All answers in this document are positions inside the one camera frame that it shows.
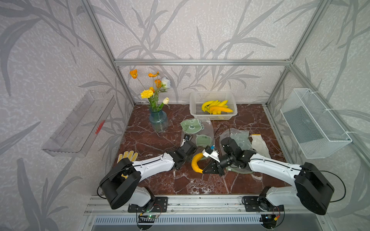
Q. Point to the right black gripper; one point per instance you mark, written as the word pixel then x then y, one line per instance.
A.
pixel 213 167

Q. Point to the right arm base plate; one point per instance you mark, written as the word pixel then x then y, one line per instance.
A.
pixel 255 203

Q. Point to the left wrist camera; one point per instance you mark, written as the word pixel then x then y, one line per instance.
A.
pixel 188 137

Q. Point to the white plastic basket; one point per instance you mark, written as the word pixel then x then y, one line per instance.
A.
pixel 198 98

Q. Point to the bag banana three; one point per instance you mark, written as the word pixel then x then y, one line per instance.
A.
pixel 194 163

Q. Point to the white wire mesh basket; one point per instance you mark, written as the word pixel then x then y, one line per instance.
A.
pixel 316 130

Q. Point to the yellow work glove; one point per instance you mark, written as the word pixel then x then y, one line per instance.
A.
pixel 131 156

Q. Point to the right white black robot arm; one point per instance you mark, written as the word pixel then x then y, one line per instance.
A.
pixel 307 186

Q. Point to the bag banana one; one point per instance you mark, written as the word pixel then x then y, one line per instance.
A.
pixel 223 103

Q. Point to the blue glass vase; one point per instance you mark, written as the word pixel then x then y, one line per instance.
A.
pixel 158 120

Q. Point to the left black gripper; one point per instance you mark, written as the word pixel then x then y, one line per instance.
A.
pixel 192 153

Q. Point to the white work glove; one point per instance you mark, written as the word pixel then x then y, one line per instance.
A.
pixel 259 145

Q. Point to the clear acrylic wall shelf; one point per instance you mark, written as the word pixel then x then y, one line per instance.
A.
pixel 75 136

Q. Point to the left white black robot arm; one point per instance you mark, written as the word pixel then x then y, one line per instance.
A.
pixel 120 185

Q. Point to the bag banana two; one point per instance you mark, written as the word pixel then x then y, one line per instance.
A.
pixel 220 109

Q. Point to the artificial flower bouquet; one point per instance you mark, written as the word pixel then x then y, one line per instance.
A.
pixel 152 93

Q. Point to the yellow banana taken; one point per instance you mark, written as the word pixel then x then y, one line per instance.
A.
pixel 205 105
pixel 219 112

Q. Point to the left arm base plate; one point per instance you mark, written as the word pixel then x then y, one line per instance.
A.
pixel 156 205

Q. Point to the zip-top bag with bananas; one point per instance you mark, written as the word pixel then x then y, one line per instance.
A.
pixel 242 139
pixel 201 131

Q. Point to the aluminium front rail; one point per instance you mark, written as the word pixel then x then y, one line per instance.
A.
pixel 198 204

